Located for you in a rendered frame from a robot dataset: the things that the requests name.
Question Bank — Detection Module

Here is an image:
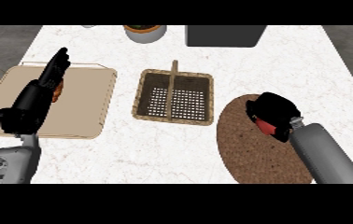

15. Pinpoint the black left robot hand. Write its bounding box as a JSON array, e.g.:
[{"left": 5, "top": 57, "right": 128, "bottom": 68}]
[{"left": 0, "top": 47, "right": 72, "bottom": 135}]

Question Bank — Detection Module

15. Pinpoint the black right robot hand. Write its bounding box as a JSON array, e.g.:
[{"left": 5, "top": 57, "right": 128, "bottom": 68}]
[{"left": 243, "top": 91, "right": 302, "bottom": 143}]

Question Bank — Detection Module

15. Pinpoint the red bell pepper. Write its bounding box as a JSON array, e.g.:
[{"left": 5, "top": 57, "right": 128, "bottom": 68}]
[{"left": 254, "top": 118, "right": 279, "bottom": 137}]

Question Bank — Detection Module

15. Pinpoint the brown round woven placemat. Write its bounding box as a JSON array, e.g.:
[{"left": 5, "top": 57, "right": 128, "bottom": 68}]
[{"left": 215, "top": 93, "right": 314, "bottom": 185}]

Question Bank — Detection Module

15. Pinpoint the orange vegetable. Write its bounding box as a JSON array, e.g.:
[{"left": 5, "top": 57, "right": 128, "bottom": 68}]
[{"left": 51, "top": 79, "right": 64, "bottom": 104}]

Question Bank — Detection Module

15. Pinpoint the beige cutting board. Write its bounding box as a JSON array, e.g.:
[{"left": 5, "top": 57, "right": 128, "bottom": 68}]
[{"left": 0, "top": 62, "right": 118, "bottom": 140}]

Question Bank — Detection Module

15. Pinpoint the dark grey appliance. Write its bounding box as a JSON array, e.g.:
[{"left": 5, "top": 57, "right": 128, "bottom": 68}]
[{"left": 184, "top": 24, "right": 268, "bottom": 49}]

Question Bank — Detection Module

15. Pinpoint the grey plant pot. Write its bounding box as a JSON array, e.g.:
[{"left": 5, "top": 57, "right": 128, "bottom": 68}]
[{"left": 122, "top": 24, "right": 168, "bottom": 45}]

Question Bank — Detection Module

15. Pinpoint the wicker basket with handle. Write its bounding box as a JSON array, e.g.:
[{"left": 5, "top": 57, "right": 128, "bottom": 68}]
[{"left": 131, "top": 60, "right": 215, "bottom": 127}]

